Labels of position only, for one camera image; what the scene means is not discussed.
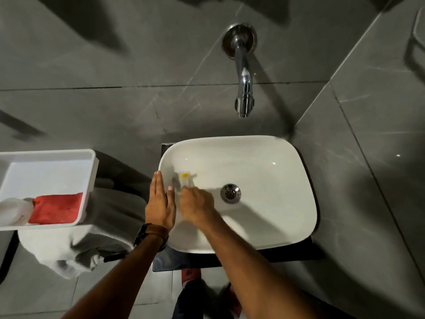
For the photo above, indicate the person's right hand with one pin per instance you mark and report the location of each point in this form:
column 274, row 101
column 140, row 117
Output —
column 199, row 207

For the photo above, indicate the person's left hand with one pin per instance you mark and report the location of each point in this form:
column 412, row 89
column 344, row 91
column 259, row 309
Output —
column 160, row 209

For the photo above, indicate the person's right fingers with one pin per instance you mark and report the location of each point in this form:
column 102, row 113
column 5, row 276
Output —
column 187, row 199

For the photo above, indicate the person's left thumb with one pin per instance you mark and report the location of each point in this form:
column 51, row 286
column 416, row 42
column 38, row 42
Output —
column 171, row 195

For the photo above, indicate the small yellow-tipped brush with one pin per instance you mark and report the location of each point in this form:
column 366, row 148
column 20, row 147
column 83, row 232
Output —
column 185, row 178

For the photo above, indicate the person's right forearm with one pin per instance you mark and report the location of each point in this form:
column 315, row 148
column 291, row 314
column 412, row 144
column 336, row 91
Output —
column 259, row 279

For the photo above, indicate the person's left forearm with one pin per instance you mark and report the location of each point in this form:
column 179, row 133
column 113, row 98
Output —
column 123, row 282

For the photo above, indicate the chrome sink drain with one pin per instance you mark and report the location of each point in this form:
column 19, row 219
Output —
column 230, row 193

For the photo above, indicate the person's red shoe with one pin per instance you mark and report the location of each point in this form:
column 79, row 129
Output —
column 235, row 300
column 190, row 275

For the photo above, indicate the white towel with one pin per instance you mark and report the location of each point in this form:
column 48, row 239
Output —
column 99, row 225

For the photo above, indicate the white ceramic sink basin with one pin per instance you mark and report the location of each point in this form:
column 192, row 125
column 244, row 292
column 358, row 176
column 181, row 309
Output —
column 265, row 182

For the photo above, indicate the person's dark trousers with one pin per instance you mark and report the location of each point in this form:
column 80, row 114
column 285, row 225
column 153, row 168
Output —
column 196, row 302

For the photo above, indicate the red cloth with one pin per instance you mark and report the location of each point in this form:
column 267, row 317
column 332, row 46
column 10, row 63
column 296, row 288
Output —
column 56, row 209

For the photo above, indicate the white plastic tray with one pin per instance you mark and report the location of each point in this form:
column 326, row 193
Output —
column 46, row 176

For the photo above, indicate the white plastic bottle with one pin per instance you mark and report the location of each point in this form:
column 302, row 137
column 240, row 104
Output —
column 15, row 212

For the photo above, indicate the chrome wall faucet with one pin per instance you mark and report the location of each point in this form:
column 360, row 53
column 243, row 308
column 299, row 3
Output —
column 244, row 73

